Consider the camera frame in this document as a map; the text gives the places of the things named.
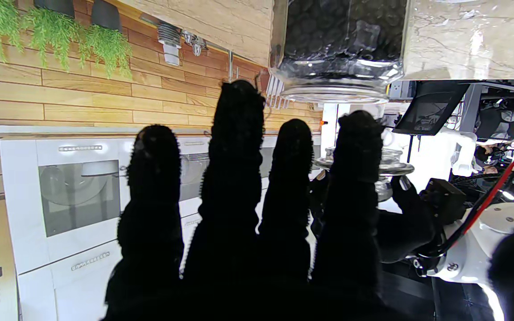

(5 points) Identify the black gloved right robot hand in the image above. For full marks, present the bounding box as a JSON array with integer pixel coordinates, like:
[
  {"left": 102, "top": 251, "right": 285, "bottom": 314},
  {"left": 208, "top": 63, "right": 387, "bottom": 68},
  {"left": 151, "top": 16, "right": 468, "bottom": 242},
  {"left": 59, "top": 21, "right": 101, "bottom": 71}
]
[{"left": 102, "top": 79, "right": 514, "bottom": 321}]

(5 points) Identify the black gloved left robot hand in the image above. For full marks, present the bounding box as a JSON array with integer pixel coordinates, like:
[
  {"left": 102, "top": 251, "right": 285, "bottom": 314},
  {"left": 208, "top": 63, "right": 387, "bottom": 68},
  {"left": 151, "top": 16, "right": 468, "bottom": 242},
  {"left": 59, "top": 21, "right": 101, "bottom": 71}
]
[{"left": 309, "top": 170, "right": 437, "bottom": 263}]

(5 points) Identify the domed glass jar lid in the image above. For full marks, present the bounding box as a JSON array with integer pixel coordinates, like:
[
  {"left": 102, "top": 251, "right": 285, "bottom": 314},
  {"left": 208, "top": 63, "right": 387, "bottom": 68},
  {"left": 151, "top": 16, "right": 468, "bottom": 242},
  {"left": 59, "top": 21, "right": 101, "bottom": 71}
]
[{"left": 314, "top": 147, "right": 415, "bottom": 202}]

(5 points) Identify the glass jar with coffee beans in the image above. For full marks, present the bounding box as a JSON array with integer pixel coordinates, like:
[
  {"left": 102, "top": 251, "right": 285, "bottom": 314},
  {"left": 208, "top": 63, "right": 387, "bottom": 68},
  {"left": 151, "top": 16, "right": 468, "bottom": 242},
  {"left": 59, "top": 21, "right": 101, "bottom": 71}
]
[{"left": 269, "top": 0, "right": 408, "bottom": 105}]

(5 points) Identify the black tilted monitor screen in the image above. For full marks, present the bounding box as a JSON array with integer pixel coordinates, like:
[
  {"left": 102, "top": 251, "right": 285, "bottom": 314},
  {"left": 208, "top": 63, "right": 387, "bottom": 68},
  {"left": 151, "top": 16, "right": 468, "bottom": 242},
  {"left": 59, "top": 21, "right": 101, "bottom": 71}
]
[{"left": 392, "top": 82, "right": 471, "bottom": 136}]

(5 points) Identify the printed kitchen backdrop banner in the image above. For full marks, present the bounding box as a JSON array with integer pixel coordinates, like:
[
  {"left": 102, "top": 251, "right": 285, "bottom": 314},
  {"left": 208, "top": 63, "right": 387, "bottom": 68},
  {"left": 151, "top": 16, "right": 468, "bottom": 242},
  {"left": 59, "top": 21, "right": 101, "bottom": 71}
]
[{"left": 0, "top": 0, "right": 324, "bottom": 321}]

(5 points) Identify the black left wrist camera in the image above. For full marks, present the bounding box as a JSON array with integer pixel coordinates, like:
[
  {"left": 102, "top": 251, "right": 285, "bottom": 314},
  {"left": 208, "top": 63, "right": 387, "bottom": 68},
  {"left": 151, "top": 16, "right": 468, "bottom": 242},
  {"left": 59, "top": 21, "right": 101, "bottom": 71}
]
[{"left": 419, "top": 177, "right": 468, "bottom": 224}]

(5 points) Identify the red black left wrist cable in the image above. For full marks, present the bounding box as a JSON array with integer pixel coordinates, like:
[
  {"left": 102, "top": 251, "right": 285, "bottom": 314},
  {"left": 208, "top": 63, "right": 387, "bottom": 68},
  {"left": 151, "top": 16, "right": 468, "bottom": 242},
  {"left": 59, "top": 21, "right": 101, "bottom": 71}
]
[{"left": 415, "top": 136, "right": 514, "bottom": 260}]

